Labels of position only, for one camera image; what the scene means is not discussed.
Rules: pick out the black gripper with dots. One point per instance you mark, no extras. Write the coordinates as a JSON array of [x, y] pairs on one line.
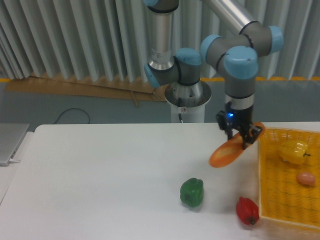
[[239, 119]]

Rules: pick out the orange baguette bread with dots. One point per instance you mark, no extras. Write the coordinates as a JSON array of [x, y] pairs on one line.
[[229, 151]]

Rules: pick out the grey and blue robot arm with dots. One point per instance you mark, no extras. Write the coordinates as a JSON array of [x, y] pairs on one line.
[[235, 59]]

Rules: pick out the yellow wicker basket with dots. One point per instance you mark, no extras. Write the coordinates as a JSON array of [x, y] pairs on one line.
[[281, 197]]

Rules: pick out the yellow bell pepper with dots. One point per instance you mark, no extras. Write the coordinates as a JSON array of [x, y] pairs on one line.
[[294, 151]]

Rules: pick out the green bell pepper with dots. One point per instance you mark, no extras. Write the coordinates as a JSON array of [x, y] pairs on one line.
[[192, 192]]

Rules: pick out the red bell pepper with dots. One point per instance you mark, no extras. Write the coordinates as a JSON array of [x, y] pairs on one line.
[[247, 211]]

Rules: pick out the brown egg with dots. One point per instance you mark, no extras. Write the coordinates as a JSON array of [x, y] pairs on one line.
[[306, 178]]

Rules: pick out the grey pleated curtain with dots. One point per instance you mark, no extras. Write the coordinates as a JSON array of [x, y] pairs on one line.
[[112, 38]]

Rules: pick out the brown cardboard sheet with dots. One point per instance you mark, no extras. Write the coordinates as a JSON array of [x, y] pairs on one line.
[[103, 88]]

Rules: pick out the silver laptop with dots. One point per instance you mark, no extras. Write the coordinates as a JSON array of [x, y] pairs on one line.
[[11, 137]]

